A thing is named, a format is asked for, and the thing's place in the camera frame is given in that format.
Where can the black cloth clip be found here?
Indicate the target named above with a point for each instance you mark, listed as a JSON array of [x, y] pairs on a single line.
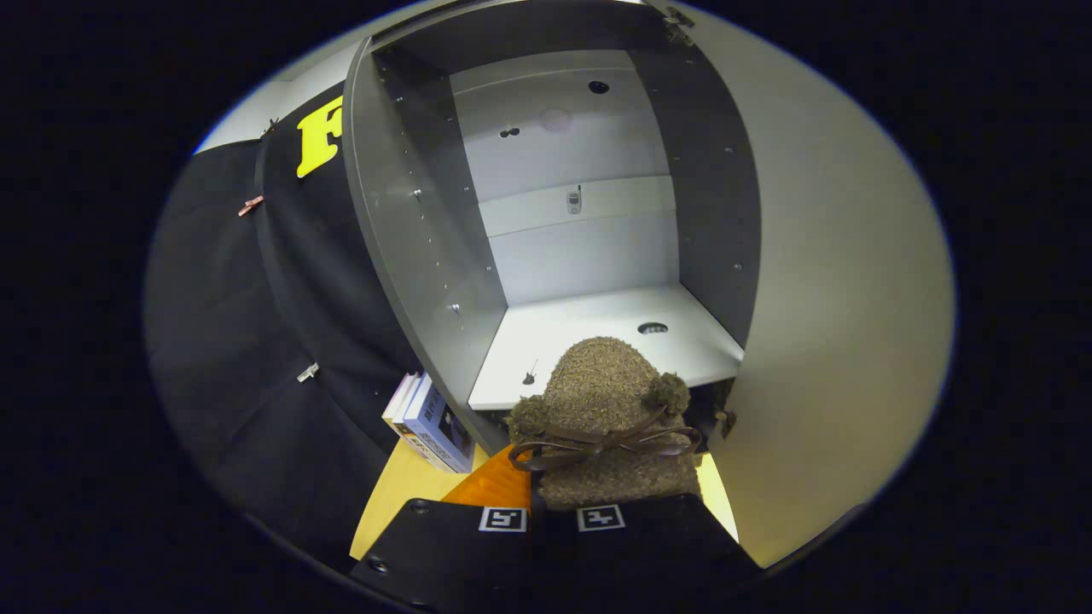
[[269, 127]]

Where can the black backdrop cloth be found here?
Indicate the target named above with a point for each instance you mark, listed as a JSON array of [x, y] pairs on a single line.
[[222, 341]]

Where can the silver clip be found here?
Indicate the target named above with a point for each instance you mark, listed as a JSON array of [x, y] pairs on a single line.
[[307, 372]]

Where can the pink clip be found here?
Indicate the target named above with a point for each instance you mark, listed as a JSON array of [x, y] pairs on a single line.
[[250, 205]]

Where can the brown fuzzy shoe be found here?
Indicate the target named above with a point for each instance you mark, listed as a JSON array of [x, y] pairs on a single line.
[[601, 384]]

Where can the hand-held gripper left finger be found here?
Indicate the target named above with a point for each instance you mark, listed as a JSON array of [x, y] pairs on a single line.
[[452, 554]]

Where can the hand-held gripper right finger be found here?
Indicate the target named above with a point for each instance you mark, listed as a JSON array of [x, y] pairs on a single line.
[[648, 554]]

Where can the blue book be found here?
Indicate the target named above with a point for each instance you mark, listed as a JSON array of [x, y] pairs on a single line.
[[439, 426]]

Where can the light grey cabinet shelf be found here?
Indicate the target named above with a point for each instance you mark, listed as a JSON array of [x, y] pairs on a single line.
[[597, 315]]

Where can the grey shoe cabinet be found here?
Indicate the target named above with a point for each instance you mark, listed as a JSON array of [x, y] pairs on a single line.
[[401, 213]]

